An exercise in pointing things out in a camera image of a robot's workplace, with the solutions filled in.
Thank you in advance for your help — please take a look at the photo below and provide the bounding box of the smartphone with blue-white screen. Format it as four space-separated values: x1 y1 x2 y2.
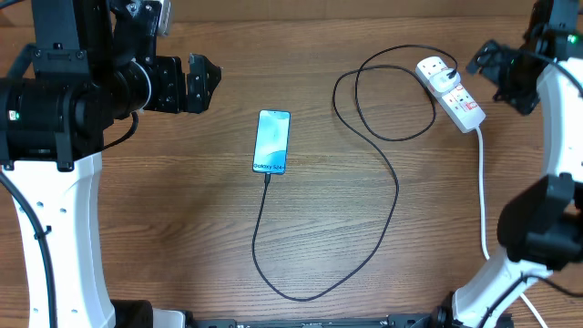
252 109 291 175

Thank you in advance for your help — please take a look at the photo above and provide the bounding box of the black USB-C charging cable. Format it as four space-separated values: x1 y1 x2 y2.
251 44 459 303

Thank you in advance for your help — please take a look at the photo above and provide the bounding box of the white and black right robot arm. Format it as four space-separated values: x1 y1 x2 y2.
420 0 582 327

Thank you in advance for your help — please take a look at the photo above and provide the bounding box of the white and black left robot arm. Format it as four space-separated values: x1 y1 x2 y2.
1 0 221 327

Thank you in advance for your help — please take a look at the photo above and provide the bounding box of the white charger adapter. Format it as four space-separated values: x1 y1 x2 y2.
429 68 461 94

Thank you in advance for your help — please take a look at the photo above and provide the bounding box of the white power strip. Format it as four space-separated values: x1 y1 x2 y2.
415 56 486 133

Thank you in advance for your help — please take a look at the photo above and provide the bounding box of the white power strip cord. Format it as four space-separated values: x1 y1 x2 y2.
474 126 550 328

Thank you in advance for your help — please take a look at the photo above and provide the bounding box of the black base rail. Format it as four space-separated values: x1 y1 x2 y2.
181 295 516 328

